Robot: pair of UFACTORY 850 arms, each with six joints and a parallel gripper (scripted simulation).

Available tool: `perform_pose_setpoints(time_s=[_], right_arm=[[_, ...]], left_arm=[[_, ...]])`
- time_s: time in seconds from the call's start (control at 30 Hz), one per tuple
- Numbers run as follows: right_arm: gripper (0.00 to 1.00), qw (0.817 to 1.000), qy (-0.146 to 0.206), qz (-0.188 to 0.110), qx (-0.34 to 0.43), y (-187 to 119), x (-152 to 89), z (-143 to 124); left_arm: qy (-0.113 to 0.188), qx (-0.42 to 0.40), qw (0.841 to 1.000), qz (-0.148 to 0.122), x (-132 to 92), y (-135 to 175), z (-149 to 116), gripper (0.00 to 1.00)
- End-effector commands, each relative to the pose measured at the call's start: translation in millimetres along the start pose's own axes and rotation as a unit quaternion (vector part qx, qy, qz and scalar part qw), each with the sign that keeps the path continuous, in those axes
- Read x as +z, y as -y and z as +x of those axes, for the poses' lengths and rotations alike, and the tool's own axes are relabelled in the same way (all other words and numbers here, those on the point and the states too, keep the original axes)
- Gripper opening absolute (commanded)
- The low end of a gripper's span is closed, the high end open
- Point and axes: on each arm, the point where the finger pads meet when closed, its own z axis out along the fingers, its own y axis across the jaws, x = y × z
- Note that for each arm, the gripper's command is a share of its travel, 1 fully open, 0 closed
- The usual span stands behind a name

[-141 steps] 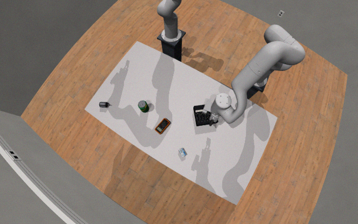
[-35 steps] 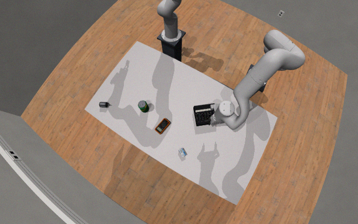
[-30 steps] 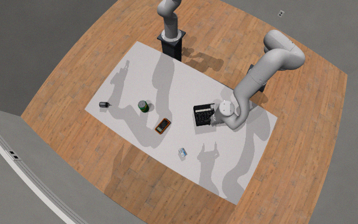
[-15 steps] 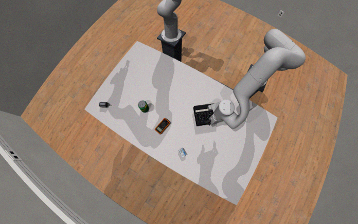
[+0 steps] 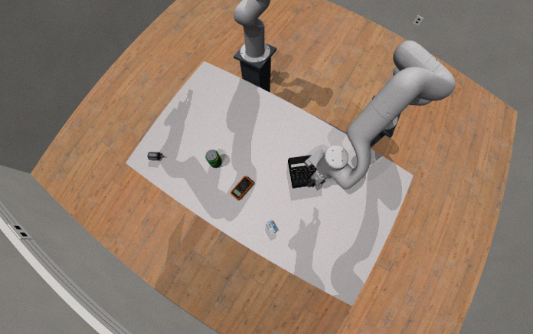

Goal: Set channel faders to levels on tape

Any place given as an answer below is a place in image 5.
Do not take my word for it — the orange pocket multimeter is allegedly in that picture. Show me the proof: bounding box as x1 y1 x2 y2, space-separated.
231 176 253 200

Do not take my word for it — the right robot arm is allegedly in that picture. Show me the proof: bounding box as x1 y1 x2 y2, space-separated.
234 0 270 63

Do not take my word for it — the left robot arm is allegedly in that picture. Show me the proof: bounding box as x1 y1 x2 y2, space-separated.
304 41 456 189

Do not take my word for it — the green drink can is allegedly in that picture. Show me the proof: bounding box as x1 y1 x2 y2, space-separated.
205 150 222 168

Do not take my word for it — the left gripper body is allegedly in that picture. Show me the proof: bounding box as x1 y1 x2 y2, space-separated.
311 170 326 185

